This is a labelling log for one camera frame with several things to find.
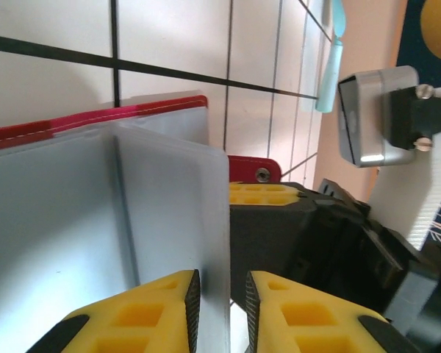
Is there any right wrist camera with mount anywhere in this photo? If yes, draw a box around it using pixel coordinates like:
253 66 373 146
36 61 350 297
337 65 441 251

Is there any red card holder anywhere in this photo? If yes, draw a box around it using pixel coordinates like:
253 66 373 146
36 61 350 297
0 94 282 353

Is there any light blue trowel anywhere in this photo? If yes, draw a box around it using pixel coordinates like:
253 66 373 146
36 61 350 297
314 0 349 113

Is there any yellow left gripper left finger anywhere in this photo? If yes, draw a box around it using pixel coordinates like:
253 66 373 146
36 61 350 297
29 269 201 353

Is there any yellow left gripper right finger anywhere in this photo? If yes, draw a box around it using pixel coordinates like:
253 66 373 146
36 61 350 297
244 270 423 353

